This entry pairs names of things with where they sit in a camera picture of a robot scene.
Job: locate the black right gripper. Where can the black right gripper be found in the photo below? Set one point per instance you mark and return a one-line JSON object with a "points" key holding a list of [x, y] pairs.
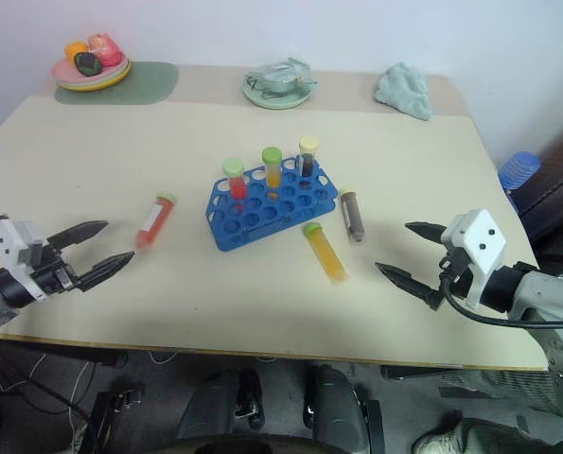
{"points": [[457, 272]]}

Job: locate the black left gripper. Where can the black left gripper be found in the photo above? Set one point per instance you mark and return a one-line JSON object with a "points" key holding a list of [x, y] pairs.
{"points": [[54, 279]]}

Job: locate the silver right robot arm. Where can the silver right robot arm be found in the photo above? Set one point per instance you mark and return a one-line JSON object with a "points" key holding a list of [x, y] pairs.
{"points": [[546, 293]]}

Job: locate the labelled red tube green cap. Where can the labelled red tube green cap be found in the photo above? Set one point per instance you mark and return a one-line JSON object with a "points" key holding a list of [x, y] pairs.
{"points": [[155, 220]]}

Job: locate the dark brown tube yellow cap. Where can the dark brown tube yellow cap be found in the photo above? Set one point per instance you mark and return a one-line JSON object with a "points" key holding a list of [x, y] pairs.
{"points": [[353, 215]]}

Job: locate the yellow tube green cap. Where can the yellow tube green cap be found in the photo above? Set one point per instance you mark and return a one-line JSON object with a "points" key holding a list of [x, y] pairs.
{"points": [[327, 253]]}

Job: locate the blue test tube rack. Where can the blue test tube rack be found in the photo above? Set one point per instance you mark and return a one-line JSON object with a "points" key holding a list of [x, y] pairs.
{"points": [[267, 217]]}

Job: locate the orange tube green cap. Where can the orange tube green cap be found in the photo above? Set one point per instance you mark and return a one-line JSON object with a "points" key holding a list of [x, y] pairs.
{"points": [[272, 168]]}

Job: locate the blue stacked cups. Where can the blue stacked cups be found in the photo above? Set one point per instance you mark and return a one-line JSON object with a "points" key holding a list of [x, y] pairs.
{"points": [[517, 172]]}

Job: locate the grey mesh panel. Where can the grey mesh panel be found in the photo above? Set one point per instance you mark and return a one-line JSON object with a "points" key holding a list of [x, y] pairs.
{"points": [[494, 384]]}

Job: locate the pale green cloth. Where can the pale green cloth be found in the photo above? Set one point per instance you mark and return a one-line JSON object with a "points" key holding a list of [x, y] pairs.
{"points": [[404, 90]]}

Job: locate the dark rounded shape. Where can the dark rounded shape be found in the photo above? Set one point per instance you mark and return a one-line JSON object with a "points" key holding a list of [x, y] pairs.
{"points": [[335, 402], [219, 402]]}

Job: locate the light green plate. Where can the light green plate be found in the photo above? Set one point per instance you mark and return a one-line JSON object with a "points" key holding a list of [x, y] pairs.
{"points": [[87, 82]]}

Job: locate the yellow plate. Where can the yellow plate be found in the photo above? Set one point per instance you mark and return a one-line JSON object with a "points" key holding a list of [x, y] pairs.
{"points": [[115, 80]]}

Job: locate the green placemat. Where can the green placemat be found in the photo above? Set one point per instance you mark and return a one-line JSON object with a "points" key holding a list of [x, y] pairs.
{"points": [[153, 80]]}

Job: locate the grey shoe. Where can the grey shoe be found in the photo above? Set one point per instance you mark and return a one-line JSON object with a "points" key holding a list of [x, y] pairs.
{"points": [[456, 437]]}

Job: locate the dark toy avocado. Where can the dark toy avocado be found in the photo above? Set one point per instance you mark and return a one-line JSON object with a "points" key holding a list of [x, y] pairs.
{"points": [[88, 64]]}

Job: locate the orange toy fruit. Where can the orange toy fruit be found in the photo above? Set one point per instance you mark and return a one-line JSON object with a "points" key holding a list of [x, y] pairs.
{"points": [[75, 48]]}

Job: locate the pink toy peach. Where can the pink toy peach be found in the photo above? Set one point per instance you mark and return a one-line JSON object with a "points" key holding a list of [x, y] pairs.
{"points": [[103, 47]]}

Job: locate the pale green saucer plate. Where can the pale green saucer plate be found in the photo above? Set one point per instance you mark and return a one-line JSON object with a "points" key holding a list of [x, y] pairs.
{"points": [[271, 100]]}

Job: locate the bowl with clear wrap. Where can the bowl with clear wrap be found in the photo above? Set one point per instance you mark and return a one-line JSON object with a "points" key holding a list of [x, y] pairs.
{"points": [[278, 78]]}

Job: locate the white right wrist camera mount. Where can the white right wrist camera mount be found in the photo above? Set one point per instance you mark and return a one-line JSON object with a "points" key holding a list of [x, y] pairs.
{"points": [[480, 236]]}

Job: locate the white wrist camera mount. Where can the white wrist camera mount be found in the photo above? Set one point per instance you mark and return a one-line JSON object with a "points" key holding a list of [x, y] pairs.
{"points": [[480, 236], [15, 239]]}

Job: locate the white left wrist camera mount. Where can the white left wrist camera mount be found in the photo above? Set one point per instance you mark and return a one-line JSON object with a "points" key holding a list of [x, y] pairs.
{"points": [[15, 239]]}

